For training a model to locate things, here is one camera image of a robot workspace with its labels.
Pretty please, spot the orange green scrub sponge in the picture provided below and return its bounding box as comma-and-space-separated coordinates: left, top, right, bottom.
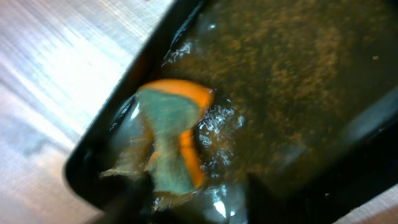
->
137, 79, 214, 195

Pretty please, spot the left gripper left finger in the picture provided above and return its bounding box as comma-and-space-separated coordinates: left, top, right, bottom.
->
86, 172, 154, 224

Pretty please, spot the black water basin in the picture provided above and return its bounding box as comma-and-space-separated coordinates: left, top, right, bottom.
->
64, 0, 397, 223

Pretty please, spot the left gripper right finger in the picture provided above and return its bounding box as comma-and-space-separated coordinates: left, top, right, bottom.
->
247, 173, 309, 224

